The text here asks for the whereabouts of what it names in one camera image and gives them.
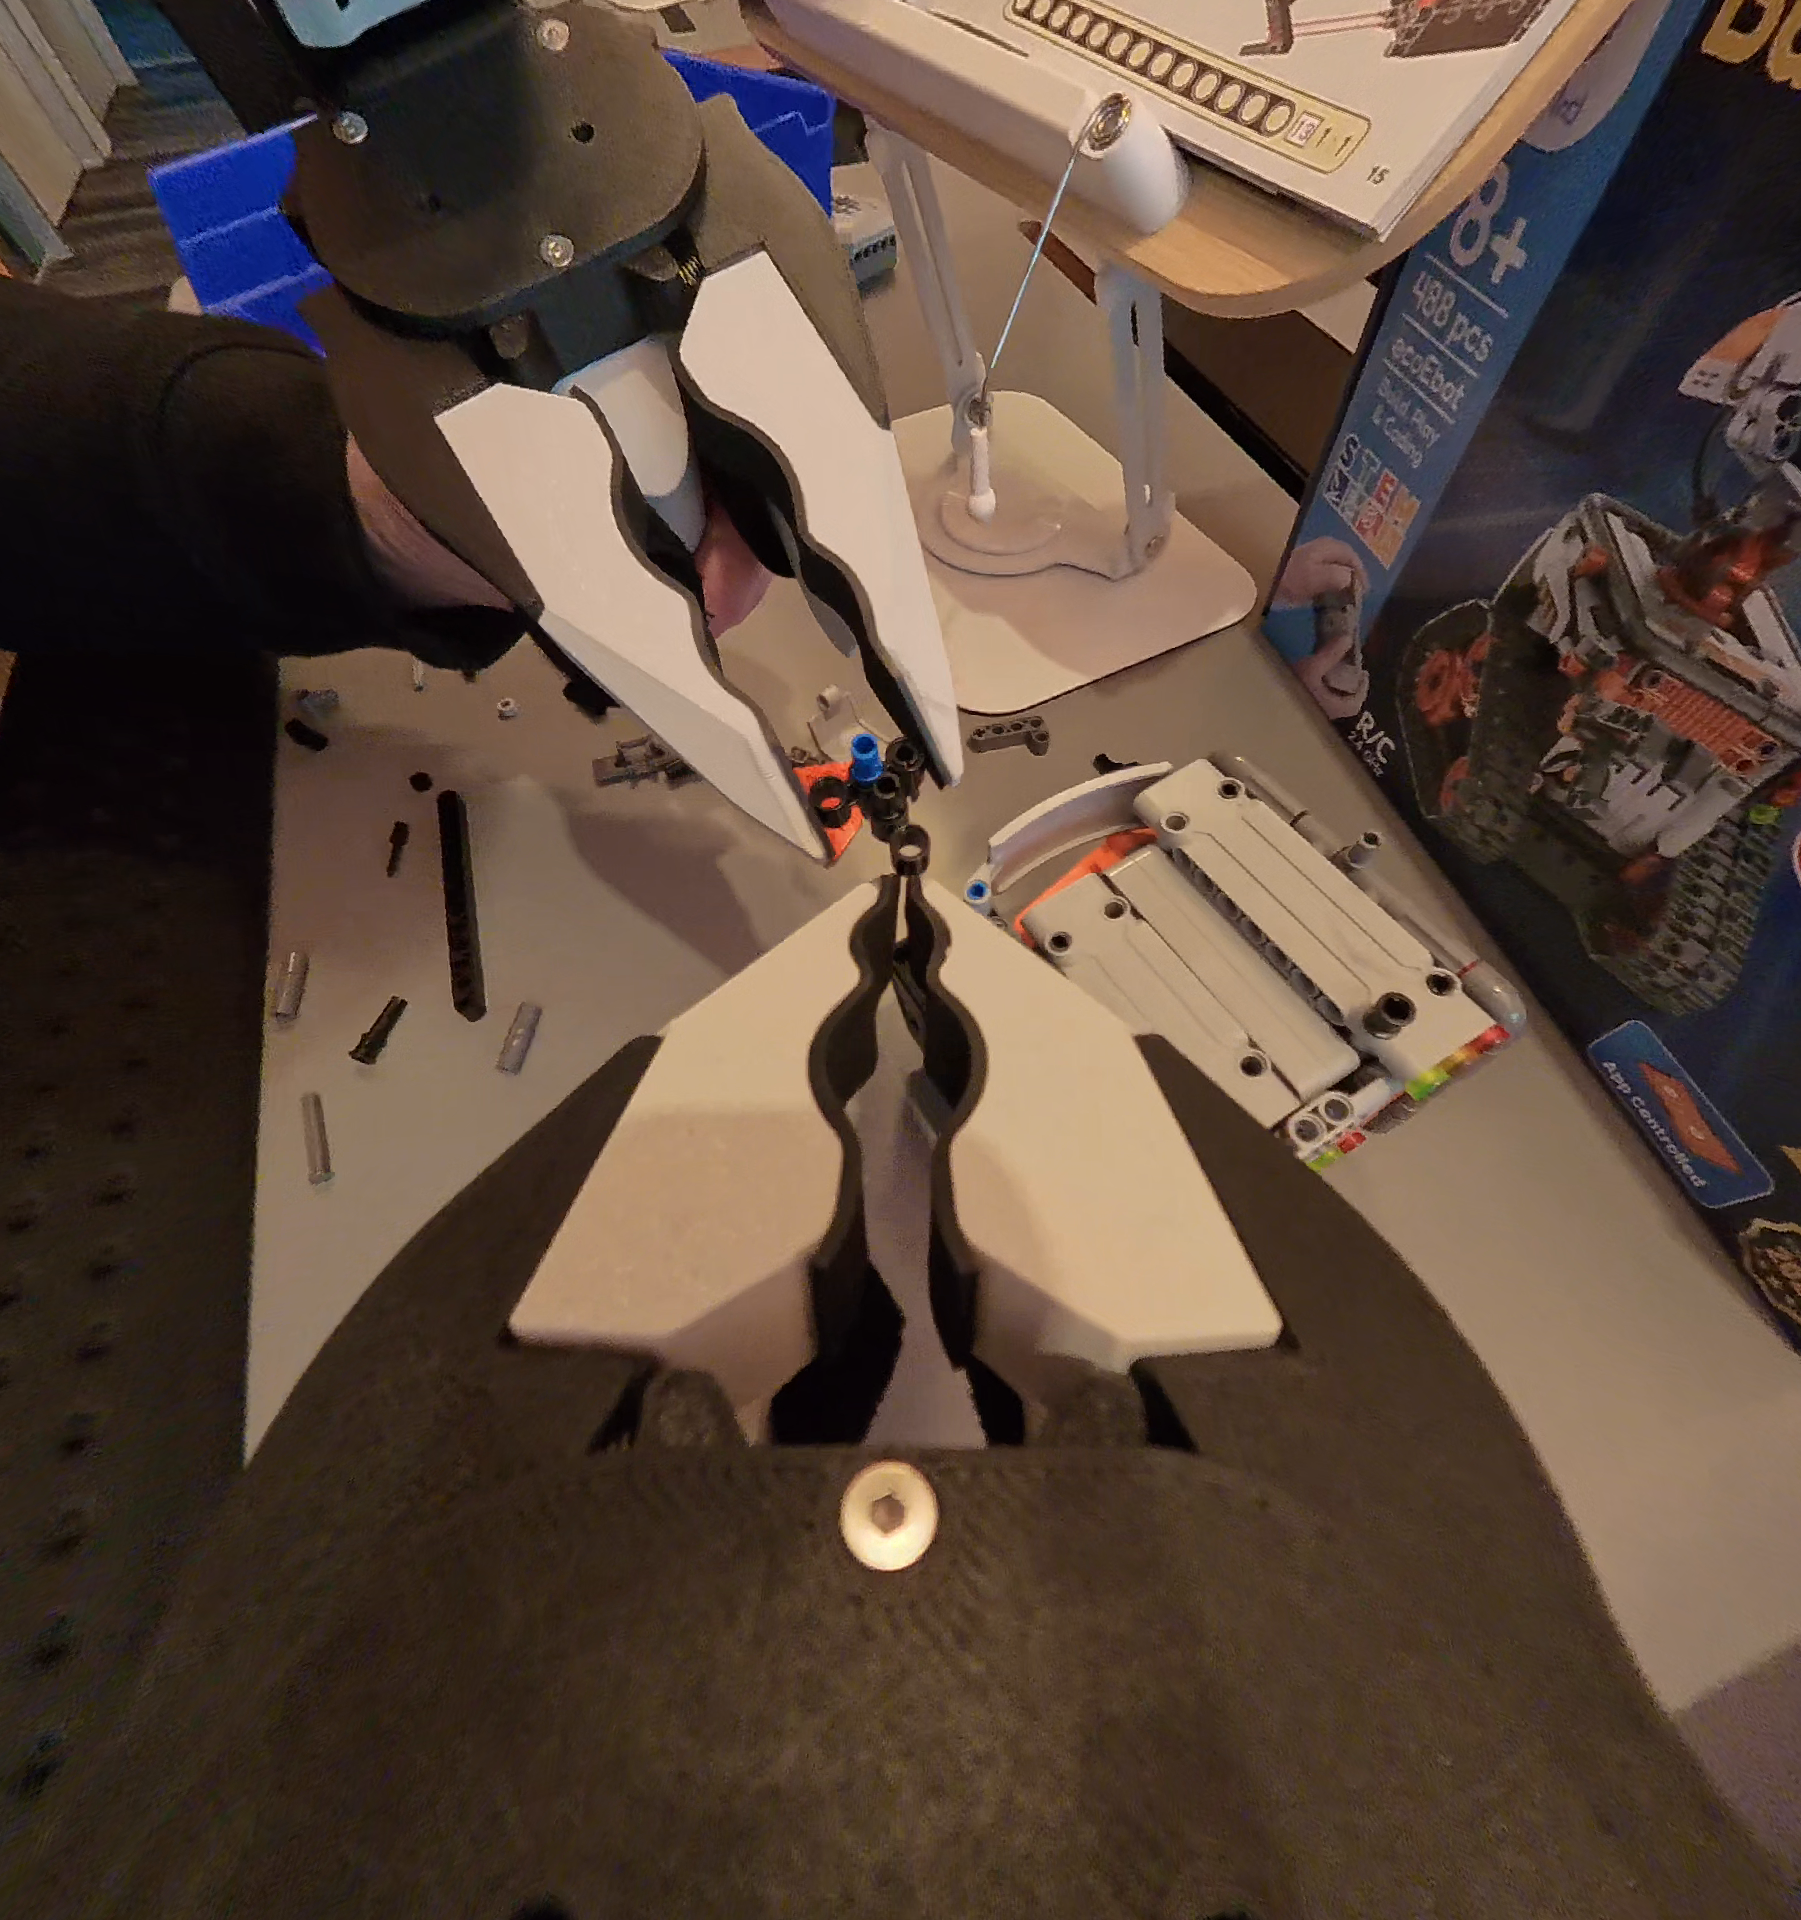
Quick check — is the white book stand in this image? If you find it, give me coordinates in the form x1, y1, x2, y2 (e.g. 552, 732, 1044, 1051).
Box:
757, 0, 1636, 720

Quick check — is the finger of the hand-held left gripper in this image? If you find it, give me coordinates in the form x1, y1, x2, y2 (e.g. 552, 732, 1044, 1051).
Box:
675, 253, 971, 793
432, 381, 831, 867

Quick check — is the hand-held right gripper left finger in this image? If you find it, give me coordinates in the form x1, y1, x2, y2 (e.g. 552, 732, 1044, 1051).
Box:
507, 879, 904, 1439

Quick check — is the toy kit cardboard box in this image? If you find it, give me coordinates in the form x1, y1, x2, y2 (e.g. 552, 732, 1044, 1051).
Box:
1260, 0, 1801, 1381

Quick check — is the grey building block model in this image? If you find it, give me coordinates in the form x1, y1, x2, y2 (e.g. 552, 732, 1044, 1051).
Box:
967, 758, 1530, 1173

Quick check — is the black beam with holes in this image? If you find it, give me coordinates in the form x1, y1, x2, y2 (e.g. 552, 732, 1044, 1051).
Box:
437, 788, 491, 1022

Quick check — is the person's left forearm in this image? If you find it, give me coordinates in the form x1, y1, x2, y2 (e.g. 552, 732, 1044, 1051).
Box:
0, 255, 535, 676

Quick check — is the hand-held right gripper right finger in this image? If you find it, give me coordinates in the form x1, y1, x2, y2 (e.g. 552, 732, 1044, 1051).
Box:
913, 879, 1284, 1439

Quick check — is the blue plastic bin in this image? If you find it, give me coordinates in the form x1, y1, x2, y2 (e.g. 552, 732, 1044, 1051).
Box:
150, 50, 838, 359

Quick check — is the instruction booklet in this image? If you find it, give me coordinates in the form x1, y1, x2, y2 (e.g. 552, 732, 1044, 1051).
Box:
763, 0, 1585, 243

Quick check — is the orange wedge panel piece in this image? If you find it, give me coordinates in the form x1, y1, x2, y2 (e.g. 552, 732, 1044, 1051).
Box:
792, 758, 865, 867

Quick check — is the small black angled beam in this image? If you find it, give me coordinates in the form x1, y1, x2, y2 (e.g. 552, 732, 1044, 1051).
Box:
816, 732, 943, 1022

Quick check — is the person's left hand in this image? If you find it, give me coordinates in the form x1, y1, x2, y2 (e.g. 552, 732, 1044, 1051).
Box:
693, 504, 778, 636

